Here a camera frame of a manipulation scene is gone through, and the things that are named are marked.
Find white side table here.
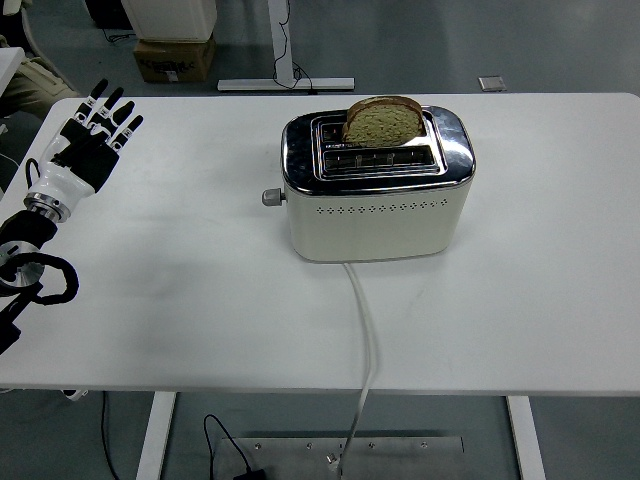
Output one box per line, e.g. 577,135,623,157
0,47,25,97

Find white plastic bin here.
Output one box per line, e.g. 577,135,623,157
120,0,219,43

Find black cable at desk leg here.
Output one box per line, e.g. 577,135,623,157
272,0,319,95

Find white toaster power cord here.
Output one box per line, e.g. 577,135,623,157
335,262,379,474

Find black cable with adapter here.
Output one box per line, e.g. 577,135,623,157
202,413,269,480

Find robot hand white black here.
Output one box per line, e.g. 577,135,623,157
24,78,146,213

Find thin black hanging cable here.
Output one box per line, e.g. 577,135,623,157
101,391,124,480

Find grey metal plate with screws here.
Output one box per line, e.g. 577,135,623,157
213,436,465,480

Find white desk leg with foot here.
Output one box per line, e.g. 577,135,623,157
217,0,356,93

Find white table leg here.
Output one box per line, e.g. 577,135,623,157
505,395,547,480
134,391,177,480

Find cream and chrome toaster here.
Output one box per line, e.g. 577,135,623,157
279,103,477,264

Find person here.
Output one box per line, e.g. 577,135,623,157
0,54,81,121

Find brown bread slice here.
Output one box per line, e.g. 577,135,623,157
341,95,424,149

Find brown cardboard box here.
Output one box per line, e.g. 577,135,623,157
132,33,217,84

